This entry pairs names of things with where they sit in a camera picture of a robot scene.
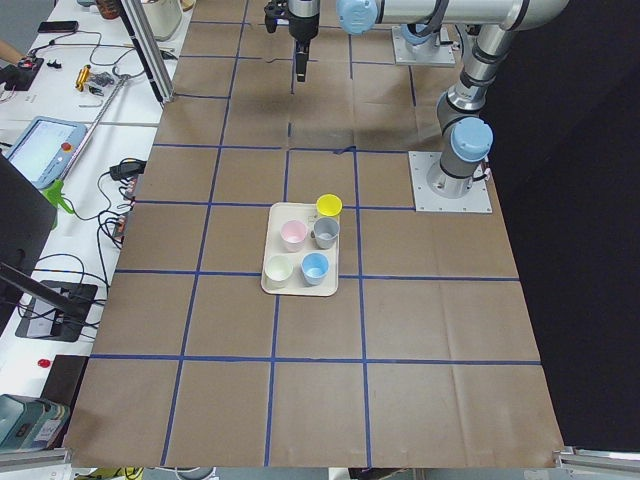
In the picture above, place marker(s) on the yellow cup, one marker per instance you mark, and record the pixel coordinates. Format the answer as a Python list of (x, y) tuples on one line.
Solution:
[(329, 205)]

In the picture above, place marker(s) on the cream plastic tray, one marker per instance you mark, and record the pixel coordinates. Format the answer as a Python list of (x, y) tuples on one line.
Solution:
[(280, 213)]

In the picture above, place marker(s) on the pale green cup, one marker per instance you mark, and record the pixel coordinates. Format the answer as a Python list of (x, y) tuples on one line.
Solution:
[(278, 270)]

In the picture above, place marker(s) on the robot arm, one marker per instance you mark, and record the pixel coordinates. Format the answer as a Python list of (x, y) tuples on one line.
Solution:
[(467, 138), (421, 34)]

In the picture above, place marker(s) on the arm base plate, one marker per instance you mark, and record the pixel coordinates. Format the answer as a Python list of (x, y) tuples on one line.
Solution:
[(436, 192), (433, 51)]

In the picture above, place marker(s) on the grey cup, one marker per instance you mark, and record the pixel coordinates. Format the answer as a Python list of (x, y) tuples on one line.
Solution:
[(326, 232)]

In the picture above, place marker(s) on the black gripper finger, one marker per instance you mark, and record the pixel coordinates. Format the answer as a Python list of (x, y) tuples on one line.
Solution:
[(301, 60)]

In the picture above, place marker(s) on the blue cup on tray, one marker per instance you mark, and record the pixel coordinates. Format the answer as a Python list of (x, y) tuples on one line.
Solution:
[(314, 267)]

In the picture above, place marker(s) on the aluminium frame post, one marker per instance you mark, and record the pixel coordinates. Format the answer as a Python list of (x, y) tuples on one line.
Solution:
[(139, 30)]

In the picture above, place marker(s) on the blue teach pendant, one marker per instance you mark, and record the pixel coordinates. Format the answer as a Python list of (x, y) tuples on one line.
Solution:
[(45, 148)]

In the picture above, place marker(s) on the black power adapter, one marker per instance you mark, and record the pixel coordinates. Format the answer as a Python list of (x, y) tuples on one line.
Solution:
[(127, 168)]

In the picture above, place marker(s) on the black monitor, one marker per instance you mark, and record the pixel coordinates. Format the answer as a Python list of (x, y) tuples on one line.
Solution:
[(27, 218)]

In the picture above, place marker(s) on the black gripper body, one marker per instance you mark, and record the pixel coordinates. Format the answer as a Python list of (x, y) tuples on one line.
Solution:
[(304, 27)]

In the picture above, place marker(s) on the yellow screwdriver tool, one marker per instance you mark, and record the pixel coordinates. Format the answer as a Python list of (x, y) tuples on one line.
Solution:
[(82, 78)]

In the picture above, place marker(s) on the pink cup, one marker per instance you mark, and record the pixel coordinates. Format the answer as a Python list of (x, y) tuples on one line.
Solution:
[(293, 234)]

